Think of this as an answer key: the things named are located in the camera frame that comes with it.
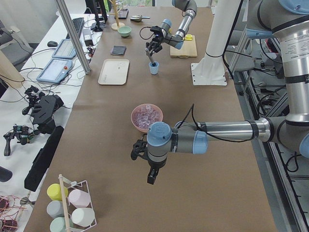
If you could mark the wooden cup tree stand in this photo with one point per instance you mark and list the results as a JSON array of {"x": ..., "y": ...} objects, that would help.
[{"x": 115, "y": 26}]

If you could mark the bamboo cutting board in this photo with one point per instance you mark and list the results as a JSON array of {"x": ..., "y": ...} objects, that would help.
[{"x": 188, "y": 50}]

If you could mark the pink plastic cup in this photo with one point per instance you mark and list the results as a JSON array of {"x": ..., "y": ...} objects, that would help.
[{"x": 79, "y": 198}]

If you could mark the mint plastic cup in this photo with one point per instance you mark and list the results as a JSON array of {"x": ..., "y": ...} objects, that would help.
[{"x": 58, "y": 225}]

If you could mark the blue teach pendant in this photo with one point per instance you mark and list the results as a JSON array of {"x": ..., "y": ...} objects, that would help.
[
  {"x": 65, "y": 50},
  {"x": 55, "y": 71}
]

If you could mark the aluminium frame post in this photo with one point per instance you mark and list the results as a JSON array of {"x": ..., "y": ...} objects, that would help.
[{"x": 64, "y": 13}]

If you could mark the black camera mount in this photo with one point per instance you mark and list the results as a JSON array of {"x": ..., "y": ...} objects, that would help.
[{"x": 139, "y": 150}]

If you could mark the yellow plastic cup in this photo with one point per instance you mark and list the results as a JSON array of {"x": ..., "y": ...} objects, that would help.
[{"x": 54, "y": 192}]

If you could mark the black keyboard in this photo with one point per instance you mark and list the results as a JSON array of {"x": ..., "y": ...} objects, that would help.
[{"x": 78, "y": 25}]

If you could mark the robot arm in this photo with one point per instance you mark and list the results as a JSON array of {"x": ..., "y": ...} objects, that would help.
[
  {"x": 288, "y": 21},
  {"x": 189, "y": 7}
]

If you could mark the white wire cup rack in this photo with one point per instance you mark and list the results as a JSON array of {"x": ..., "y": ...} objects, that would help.
[{"x": 69, "y": 186}]

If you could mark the white plastic cup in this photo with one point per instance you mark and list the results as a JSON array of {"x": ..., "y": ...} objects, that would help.
[{"x": 83, "y": 216}]

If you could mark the grey folded cloth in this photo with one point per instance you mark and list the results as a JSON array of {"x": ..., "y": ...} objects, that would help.
[{"x": 118, "y": 50}]

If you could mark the wooden rack handle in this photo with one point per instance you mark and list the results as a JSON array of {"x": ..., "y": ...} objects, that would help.
[{"x": 69, "y": 228}]

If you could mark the mint green bowl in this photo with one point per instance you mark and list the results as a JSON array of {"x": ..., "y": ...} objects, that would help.
[{"x": 124, "y": 31}]

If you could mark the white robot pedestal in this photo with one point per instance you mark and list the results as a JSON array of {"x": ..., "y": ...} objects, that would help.
[{"x": 210, "y": 71}]

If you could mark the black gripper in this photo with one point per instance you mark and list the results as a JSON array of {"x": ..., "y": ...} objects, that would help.
[
  {"x": 157, "y": 41},
  {"x": 154, "y": 166}
]

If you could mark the steel muddler with black tip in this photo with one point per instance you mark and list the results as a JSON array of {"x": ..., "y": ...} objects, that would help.
[{"x": 150, "y": 57}]

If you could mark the pink bowl of ice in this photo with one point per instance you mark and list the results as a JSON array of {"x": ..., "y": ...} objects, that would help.
[{"x": 145, "y": 115}]

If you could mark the cream rabbit tray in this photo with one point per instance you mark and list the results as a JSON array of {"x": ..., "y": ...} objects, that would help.
[{"x": 114, "y": 72}]

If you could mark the grey plastic cup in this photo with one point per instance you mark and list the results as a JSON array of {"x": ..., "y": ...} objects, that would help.
[{"x": 55, "y": 209}]

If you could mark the light blue plastic cup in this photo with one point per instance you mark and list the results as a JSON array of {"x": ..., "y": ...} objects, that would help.
[{"x": 154, "y": 67}]

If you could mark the steel ice scoop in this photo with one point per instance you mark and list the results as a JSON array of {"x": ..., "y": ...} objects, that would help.
[{"x": 138, "y": 18}]

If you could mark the black computer mouse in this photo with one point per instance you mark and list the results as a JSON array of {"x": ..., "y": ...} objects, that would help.
[{"x": 52, "y": 44}]

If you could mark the lemon slice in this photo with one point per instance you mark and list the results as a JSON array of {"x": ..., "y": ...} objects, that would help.
[{"x": 188, "y": 37}]

